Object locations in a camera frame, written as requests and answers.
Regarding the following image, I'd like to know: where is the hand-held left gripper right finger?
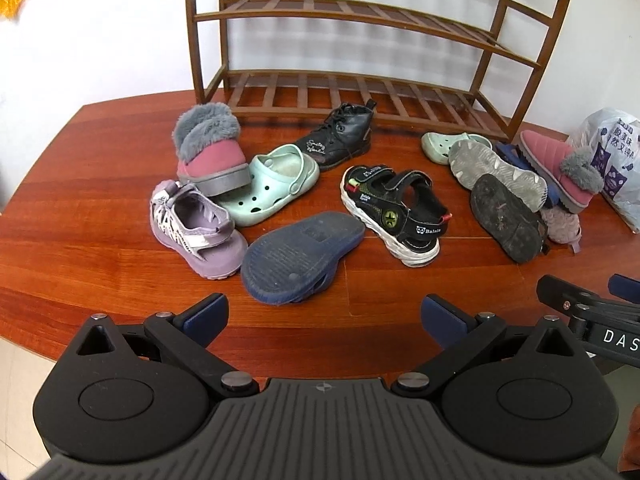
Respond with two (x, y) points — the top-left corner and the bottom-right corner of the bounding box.
(392, 294), (576, 396)

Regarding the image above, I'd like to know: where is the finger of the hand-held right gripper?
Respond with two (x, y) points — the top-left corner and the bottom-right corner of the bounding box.
(607, 274), (640, 307)
(536, 275), (604, 346)

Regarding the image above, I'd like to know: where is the blue rubber slipper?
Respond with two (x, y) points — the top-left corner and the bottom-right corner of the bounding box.
(495, 142), (561, 208)
(240, 211), (367, 307)

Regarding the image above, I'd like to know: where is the mint green clog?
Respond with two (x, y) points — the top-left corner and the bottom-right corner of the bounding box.
(421, 131), (493, 166)
(217, 144), (321, 227)

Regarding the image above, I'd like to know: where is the purple mesh sneaker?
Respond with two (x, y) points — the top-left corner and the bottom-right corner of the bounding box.
(150, 181), (249, 280)
(540, 206), (583, 256)

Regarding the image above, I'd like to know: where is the pink fur-lined boot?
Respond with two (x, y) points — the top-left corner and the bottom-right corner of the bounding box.
(518, 130), (606, 214)
(172, 104), (251, 197)

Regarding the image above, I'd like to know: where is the white printed plastic bag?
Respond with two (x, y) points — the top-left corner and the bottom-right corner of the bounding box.
(567, 107), (640, 233)

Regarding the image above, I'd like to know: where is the brown wooden shoe rack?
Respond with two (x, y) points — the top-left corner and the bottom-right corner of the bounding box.
(184, 0), (581, 143)

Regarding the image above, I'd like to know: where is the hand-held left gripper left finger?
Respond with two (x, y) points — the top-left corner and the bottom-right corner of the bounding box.
(75, 292), (261, 396)

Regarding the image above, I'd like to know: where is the black strap sandal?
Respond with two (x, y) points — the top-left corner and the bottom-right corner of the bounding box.
(340, 164), (453, 267)
(448, 140), (549, 212)

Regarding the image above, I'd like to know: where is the black lace-up boot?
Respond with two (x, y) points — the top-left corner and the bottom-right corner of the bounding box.
(470, 174), (551, 265)
(295, 100), (376, 171)

